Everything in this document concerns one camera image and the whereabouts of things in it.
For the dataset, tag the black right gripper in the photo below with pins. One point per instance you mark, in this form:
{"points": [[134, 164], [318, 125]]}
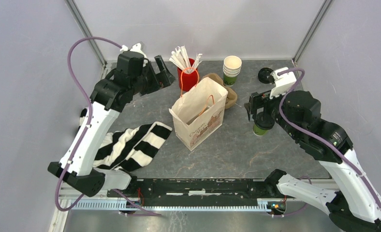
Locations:
{"points": [[256, 100]]}

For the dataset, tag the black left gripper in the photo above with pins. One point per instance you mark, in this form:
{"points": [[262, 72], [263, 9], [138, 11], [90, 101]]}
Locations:
{"points": [[165, 78]]}

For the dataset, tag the black plastic cup lid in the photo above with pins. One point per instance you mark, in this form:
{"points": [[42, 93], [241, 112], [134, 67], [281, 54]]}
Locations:
{"points": [[264, 122]]}

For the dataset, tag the green paper coffee cup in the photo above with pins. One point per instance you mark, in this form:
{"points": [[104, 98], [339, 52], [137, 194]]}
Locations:
{"points": [[259, 131]]}

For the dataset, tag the beige paper gift bag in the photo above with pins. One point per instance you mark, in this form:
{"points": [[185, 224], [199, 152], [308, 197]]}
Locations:
{"points": [[199, 112]]}

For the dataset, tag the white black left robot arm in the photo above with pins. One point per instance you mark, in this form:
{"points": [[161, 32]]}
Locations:
{"points": [[133, 74]]}

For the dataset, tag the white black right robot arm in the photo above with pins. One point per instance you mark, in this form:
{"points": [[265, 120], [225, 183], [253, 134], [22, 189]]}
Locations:
{"points": [[356, 205]]}

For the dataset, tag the red straw holder cup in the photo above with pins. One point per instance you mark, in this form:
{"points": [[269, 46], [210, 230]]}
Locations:
{"points": [[187, 79]]}

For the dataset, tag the white wrapped straws bundle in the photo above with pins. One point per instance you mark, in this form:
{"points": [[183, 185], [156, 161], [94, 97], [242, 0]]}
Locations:
{"points": [[180, 58]]}

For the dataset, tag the stack of black lids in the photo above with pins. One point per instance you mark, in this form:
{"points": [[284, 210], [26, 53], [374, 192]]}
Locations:
{"points": [[265, 75]]}

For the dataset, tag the stack of paper cups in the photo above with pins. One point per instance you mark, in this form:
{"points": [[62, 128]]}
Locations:
{"points": [[231, 70]]}

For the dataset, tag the black white striped cloth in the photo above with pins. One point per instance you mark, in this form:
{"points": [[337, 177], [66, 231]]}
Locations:
{"points": [[131, 149]]}

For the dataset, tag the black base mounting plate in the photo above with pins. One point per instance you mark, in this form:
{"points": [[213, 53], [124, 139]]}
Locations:
{"points": [[201, 192]]}

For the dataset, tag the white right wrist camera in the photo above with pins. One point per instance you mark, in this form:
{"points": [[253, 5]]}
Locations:
{"points": [[282, 82]]}

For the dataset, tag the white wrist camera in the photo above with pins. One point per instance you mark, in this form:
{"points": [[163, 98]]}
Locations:
{"points": [[282, 82], [136, 49]]}

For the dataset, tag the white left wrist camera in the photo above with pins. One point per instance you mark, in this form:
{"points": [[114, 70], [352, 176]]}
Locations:
{"points": [[136, 49]]}

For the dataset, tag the white slotted cable duct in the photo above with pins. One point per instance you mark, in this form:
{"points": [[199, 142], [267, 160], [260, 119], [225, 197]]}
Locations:
{"points": [[123, 205]]}

